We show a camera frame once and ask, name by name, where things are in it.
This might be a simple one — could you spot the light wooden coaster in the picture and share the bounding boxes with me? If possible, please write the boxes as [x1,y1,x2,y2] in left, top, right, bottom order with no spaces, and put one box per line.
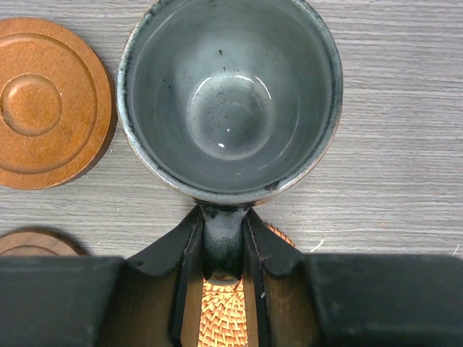
[197,223,297,347]

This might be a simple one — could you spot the dark walnut coaster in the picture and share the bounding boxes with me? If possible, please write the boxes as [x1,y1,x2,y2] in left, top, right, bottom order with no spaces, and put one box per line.
[1,226,91,256]

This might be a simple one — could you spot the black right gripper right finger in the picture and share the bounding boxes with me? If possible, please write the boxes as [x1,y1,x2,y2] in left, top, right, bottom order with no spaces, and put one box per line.
[242,209,318,346]

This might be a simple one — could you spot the dark brown ringed coaster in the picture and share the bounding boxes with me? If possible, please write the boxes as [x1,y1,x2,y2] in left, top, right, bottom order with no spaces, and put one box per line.
[1,17,116,189]

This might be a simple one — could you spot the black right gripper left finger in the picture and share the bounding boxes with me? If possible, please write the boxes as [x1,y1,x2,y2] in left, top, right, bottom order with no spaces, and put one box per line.
[124,206,203,346]

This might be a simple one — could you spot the grey mug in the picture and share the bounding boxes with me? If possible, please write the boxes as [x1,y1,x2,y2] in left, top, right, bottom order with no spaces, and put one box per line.
[116,1,343,284]

